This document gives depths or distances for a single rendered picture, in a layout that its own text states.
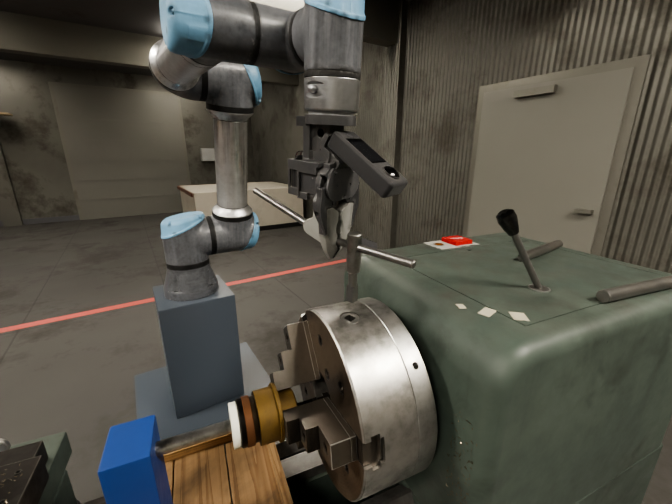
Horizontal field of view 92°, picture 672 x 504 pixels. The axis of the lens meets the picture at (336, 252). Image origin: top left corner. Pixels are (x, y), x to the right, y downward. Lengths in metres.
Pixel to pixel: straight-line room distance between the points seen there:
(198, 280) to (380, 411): 0.67
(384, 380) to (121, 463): 0.36
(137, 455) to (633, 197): 3.36
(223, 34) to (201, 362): 0.84
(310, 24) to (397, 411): 0.51
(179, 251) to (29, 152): 8.91
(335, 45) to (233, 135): 0.52
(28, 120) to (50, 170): 1.04
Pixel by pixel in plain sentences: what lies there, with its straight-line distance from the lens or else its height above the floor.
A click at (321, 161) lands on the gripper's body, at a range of 0.48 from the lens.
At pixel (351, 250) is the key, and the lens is 0.48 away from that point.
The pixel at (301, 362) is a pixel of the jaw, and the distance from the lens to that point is 0.60.
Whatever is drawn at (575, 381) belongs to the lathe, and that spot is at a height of 1.17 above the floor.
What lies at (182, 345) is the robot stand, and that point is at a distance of 1.03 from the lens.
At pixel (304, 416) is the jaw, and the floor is 1.11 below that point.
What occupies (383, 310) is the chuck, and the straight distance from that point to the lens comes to 0.57.
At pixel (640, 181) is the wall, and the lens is 3.40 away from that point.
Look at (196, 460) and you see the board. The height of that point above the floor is 0.88.
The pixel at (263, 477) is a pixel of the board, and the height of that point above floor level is 0.89.
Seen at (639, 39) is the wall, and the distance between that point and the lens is 3.55.
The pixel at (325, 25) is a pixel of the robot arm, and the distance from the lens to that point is 0.46.
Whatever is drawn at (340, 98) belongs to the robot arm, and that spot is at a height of 1.56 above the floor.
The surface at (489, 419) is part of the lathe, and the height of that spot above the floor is 1.15.
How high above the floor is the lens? 1.49
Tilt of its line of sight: 17 degrees down
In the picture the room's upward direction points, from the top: straight up
